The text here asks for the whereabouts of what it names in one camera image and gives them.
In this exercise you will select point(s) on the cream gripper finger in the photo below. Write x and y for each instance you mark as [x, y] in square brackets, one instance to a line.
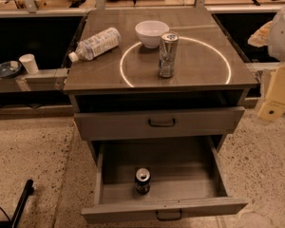
[260, 37]
[273, 105]

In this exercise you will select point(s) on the dark pepsi can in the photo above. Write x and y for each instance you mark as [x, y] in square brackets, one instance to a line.
[142, 180]

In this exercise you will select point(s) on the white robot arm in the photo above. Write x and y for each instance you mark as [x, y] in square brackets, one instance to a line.
[272, 35]

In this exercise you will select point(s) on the grey top drawer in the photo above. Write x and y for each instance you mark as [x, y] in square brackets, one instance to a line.
[133, 124]

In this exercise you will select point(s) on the tall silver can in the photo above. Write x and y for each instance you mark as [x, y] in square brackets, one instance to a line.
[168, 50]

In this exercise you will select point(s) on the grey drawer cabinet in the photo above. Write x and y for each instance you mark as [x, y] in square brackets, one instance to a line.
[208, 71]

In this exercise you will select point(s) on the grey open middle drawer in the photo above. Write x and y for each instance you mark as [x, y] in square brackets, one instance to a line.
[185, 174]

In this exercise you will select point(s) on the white bowl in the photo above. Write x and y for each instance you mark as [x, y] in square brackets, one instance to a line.
[149, 32]

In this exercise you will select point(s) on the clear plastic water bottle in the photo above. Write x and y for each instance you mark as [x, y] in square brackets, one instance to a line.
[92, 47]

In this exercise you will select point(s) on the white paper cup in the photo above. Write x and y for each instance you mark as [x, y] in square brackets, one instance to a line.
[29, 63]

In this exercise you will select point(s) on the black bar on floor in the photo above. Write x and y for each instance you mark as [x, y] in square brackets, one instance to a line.
[27, 191]

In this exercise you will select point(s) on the black top drawer handle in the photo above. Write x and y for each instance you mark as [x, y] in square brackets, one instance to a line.
[159, 124]

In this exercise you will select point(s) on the black drawer handle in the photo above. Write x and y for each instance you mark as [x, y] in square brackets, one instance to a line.
[169, 215]
[159, 124]

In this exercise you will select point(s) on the black middle drawer handle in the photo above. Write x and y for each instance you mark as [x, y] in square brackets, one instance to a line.
[169, 215]

